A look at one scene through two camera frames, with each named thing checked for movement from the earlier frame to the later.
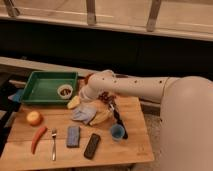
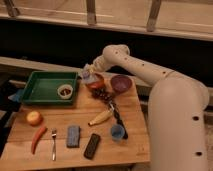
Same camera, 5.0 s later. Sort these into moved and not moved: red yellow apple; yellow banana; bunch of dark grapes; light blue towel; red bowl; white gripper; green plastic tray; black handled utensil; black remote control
Moved: red bowl; light blue towel; white gripper
Not moved: yellow banana; red yellow apple; green plastic tray; bunch of dark grapes; black remote control; black handled utensil
